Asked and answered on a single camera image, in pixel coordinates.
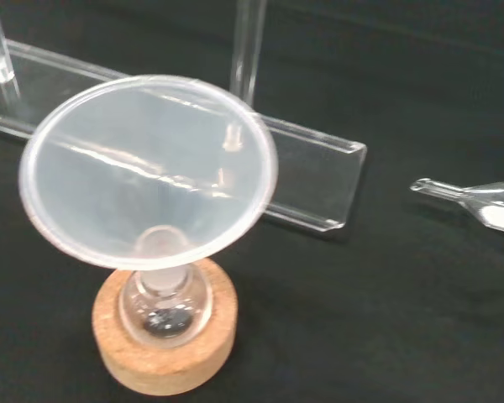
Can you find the small glass round-bottom flask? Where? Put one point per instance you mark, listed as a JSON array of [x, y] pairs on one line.
[[168, 325]]

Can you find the black bench cloth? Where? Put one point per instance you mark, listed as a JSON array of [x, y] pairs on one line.
[[403, 315]]

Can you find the translucent plastic funnel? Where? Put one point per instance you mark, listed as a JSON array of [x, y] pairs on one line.
[[109, 168]]

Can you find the clear acrylic funnel stand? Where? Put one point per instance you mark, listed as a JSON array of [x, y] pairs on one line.
[[311, 176]]

